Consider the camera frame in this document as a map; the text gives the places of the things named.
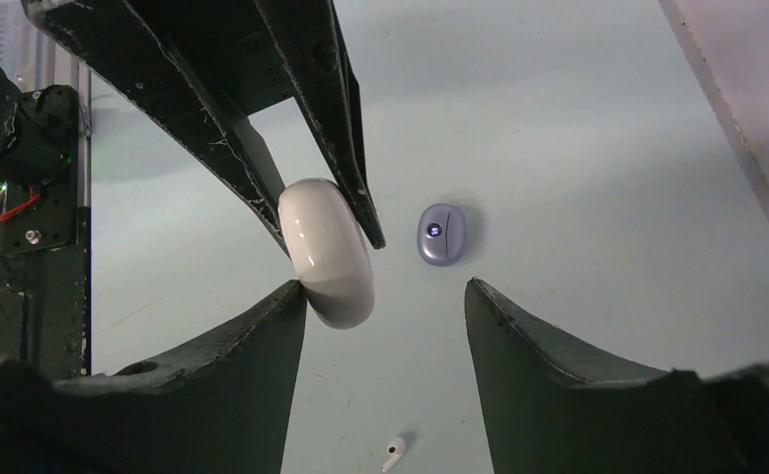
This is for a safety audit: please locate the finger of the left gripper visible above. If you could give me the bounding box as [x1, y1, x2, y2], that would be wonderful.
[255, 1, 386, 250]
[22, 1, 286, 249]

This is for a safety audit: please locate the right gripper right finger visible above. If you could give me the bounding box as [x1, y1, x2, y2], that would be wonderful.
[464, 278, 769, 473]

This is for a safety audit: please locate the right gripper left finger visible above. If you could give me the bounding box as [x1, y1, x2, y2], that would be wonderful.
[0, 280, 307, 473]

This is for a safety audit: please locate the white earbud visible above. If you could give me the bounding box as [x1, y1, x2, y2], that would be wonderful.
[381, 436, 407, 473]

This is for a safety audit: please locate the white charging case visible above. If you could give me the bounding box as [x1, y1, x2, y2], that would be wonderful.
[278, 179, 375, 330]

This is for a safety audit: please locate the purple charging case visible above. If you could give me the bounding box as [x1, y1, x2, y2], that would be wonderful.
[417, 203, 466, 267]

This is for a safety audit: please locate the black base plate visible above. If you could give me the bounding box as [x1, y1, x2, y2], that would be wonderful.
[0, 85, 92, 380]

